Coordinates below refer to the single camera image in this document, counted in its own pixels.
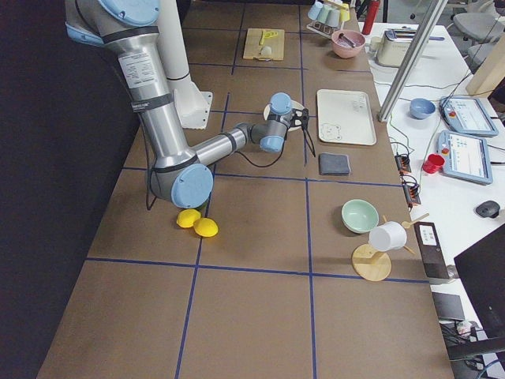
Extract white wire cup rack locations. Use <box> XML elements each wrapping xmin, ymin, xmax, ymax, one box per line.
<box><xmin>306</xmin><ymin>3</ymin><xmax>350</xmax><ymax>39</ymax></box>

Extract white steamed bun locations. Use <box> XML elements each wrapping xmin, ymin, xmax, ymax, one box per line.
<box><xmin>260</xmin><ymin>46</ymin><xmax>272</xmax><ymax>56</ymax></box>

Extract teach pendant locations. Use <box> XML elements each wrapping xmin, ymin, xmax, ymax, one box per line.
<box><xmin>440</xmin><ymin>96</ymin><xmax>499</xmax><ymax>137</ymax></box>
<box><xmin>437</xmin><ymin>130</ymin><xmax>493</xmax><ymax>185</ymax></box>

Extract pink bowl with ice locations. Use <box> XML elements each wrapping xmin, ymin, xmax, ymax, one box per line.
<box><xmin>331</xmin><ymin>29</ymin><xmax>365</xmax><ymax>58</ymax></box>

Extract teach pendant far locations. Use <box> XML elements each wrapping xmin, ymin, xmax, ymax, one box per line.
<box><xmin>440</xmin><ymin>96</ymin><xmax>499</xmax><ymax>137</ymax></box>

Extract white mug on stand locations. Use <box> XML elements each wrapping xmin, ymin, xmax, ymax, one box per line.
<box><xmin>368</xmin><ymin>221</ymin><xmax>407</xmax><ymax>252</ymax></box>

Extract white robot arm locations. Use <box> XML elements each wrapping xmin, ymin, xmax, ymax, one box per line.
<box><xmin>157</xmin><ymin>0</ymin><xmax>189</xmax><ymax>81</ymax></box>

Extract wooden mug tree stand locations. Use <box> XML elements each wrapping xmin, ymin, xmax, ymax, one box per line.
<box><xmin>352</xmin><ymin>213</ymin><xmax>428</xmax><ymax>282</ymax></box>

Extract green cup on rack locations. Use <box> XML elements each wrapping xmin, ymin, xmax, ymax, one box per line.
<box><xmin>316</xmin><ymin>6</ymin><xmax>340</xmax><ymax>28</ymax></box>

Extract aluminium frame post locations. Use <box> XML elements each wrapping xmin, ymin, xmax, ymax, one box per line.
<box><xmin>378</xmin><ymin>0</ymin><xmax>448</xmax><ymax>122</ymax></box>

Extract blue bowl on desk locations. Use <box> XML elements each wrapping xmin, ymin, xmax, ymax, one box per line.
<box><xmin>409</xmin><ymin>98</ymin><xmax>436</xmax><ymax>120</ymax></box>

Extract white bear serving tray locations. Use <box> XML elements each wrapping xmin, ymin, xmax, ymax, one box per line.
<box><xmin>316</xmin><ymin>89</ymin><xmax>376</xmax><ymax>146</ymax></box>

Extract whole yellow lemon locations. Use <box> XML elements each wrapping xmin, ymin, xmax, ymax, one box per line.
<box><xmin>193</xmin><ymin>217</ymin><xmax>219</xmax><ymax>238</ymax></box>
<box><xmin>176</xmin><ymin>209</ymin><xmax>201</xmax><ymax>228</ymax></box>

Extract white toaster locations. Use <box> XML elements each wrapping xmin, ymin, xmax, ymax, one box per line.
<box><xmin>369</xmin><ymin>28</ymin><xmax>416</xmax><ymax>68</ymax></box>

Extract folded grey cloth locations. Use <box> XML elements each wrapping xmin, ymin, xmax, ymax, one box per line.
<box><xmin>319</xmin><ymin>152</ymin><xmax>351</xmax><ymax>176</ymax></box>

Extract red cup on desk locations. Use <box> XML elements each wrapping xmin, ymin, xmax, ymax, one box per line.
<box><xmin>422</xmin><ymin>153</ymin><xmax>445</xmax><ymax>174</ymax></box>

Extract yellow cup on rack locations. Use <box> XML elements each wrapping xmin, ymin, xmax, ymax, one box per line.
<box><xmin>339</xmin><ymin>7</ymin><xmax>350</xmax><ymax>24</ymax></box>

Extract steel black-tipped tongs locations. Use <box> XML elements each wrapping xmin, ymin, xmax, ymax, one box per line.
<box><xmin>338</xmin><ymin>33</ymin><xmax>356</xmax><ymax>48</ymax></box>

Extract mint green bowl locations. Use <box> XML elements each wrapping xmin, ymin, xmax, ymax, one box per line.
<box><xmin>341</xmin><ymin>199</ymin><xmax>379</xmax><ymax>234</ymax></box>

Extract black monitor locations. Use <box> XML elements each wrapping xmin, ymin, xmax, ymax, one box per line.
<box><xmin>447</xmin><ymin>226</ymin><xmax>504</xmax><ymax>360</ymax></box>

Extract teach pendant near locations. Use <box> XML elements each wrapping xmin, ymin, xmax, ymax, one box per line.
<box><xmin>437</xmin><ymin>130</ymin><xmax>493</xmax><ymax>185</ymax></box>

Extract black box with label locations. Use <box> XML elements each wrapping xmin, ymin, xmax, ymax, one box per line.
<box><xmin>414</xmin><ymin>222</ymin><xmax>451</xmax><ymax>284</ymax></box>

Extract whole yellow lemon lower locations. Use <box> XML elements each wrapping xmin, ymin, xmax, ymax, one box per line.
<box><xmin>193</xmin><ymin>217</ymin><xmax>219</xmax><ymax>238</ymax></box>

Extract black computer mouse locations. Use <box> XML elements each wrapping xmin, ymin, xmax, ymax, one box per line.
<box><xmin>474</xmin><ymin>201</ymin><xmax>500</xmax><ymax>219</ymax></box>

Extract light blue cup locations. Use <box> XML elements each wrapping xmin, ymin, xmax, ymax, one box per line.
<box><xmin>308</xmin><ymin>2</ymin><xmax>324</xmax><ymax>21</ymax></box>

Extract bamboo cutting board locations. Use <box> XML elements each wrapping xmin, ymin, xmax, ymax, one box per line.
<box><xmin>242</xmin><ymin>28</ymin><xmax>285</xmax><ymax>61</ymax></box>

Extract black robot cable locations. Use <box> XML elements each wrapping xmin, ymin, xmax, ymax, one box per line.
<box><xmin>144</xmin><ymin>129</ymin><xmax>287</xmax><ymax>211</ymax></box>

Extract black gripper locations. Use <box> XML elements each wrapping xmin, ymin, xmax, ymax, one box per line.
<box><xmin>292</xmin><ymin>108</ymin><xmax>316</xmax><ymax>157</ymax></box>

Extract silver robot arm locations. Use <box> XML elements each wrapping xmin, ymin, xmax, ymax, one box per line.
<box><xmin>65</xmin><ymin>1</ymin><xmax>309</xmax><ymax>208</ymax></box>

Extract whole yellow lemon upper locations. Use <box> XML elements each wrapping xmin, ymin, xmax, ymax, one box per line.
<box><xmin>176</xmin><ymin>209</ymin><xmax>201</xmax><ymax>228</ymax></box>

